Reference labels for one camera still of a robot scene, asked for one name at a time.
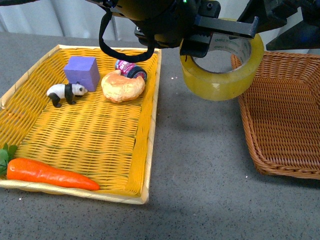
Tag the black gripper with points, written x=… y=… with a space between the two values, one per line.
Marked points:
x=170 y=22

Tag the clear yellowish tape roll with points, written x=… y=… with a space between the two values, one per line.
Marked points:
x=221 y=86

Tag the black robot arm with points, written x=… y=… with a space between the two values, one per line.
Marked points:
x=272 y=14

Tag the brown wicker basket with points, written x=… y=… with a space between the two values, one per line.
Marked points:
x=281 y=115

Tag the yellow wicker basket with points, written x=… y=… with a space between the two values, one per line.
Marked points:
x=110 y=143

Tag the small pink labelled jar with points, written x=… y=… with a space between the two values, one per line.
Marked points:
x=130 y=70

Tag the croissant bread toy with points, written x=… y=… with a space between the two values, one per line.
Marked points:
x=118 y=88

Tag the purple foam cube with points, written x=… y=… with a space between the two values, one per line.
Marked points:
x=83 y=70

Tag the panda figurine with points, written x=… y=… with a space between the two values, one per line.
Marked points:
x=65 y=91

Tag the orange toy carrot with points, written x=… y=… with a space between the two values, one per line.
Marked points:
x=30 y=170

